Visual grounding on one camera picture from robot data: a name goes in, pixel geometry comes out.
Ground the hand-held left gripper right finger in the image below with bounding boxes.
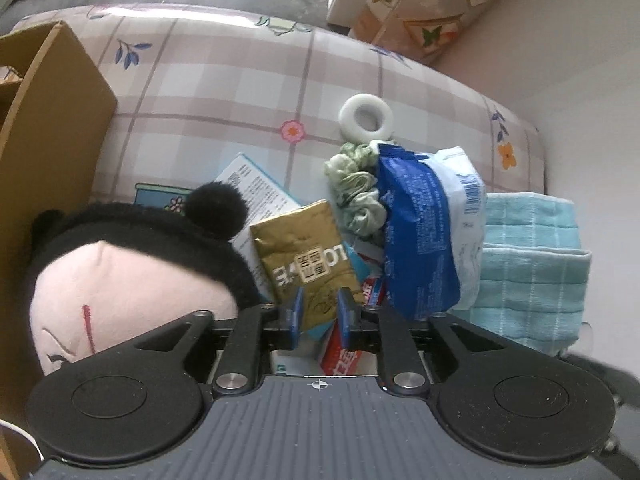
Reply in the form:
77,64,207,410
336,287,536,398

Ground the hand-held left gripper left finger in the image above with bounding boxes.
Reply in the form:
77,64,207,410
107,287,307,398

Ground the red toothpaste tube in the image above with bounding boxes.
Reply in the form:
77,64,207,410
317,260,388,377

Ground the gold foil packet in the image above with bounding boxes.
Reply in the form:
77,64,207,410
249,199,363,331

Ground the blue and white soft packet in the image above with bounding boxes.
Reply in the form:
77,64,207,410
375,144,487,320

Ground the green fabric scrunchie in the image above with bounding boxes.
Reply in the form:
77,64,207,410
324,141,388,238

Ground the white and blue paper box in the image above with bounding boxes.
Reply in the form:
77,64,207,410
212,152,306,301

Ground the teal checked towel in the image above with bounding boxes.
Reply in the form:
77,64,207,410
452,192,593,358

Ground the white foam ring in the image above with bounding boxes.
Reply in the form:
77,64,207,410
338,95,396,142

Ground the brown cardboard box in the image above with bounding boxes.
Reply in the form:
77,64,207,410
0,20,118,480

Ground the black-haired plush doll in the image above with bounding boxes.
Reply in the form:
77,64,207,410
22,182,261,376

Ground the floral patchwork quilt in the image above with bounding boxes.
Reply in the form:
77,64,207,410
350,0,536,66

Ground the white cable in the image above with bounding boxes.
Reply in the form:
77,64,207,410
0,417,43,461

